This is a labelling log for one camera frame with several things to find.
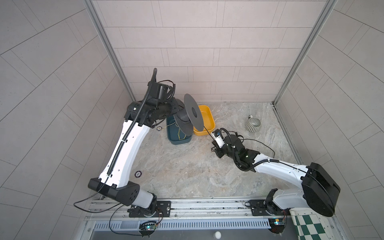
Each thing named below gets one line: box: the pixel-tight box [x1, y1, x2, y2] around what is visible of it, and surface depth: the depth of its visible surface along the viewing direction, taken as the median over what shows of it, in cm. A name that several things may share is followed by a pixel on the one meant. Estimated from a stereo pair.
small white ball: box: [215, 231, 222, 240], surface depth 60 cm
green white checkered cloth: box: [289, 207, 340, 240], surface depth 67 cm
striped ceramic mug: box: [246, 114, 262, 133], surface depth 104 cm
